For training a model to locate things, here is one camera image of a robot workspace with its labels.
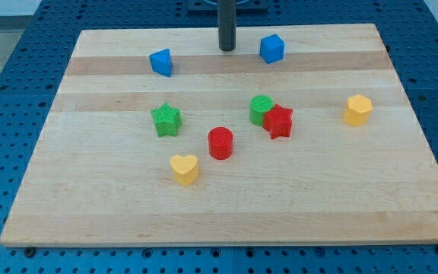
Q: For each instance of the blue cube block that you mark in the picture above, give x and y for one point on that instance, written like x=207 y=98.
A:
x=271 y=48

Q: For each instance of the yellow hexagon block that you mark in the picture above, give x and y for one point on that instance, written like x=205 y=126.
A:
x=357 y=110

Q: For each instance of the red cylinder block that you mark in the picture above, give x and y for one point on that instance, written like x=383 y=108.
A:
x=220 y=143

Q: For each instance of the yellow heart block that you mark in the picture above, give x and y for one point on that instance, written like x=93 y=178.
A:
x=185 y=169

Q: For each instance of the green cylinder block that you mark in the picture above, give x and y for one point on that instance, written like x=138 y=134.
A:
x=258 y=107

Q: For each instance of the green star block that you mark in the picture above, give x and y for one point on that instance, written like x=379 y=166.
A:
x=167 y=120

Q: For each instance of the red star block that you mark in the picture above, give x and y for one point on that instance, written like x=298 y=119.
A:
x=278 y=121

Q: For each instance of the wooden board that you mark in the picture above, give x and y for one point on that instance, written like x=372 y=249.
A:
x=100 y=176

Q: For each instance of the blue triangle block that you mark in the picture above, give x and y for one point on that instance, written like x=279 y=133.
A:
x=161 y=62

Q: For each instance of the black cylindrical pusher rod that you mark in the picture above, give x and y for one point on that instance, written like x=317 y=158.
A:
x=226 y=24

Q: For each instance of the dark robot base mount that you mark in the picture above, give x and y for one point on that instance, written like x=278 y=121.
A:
x=208 y=6

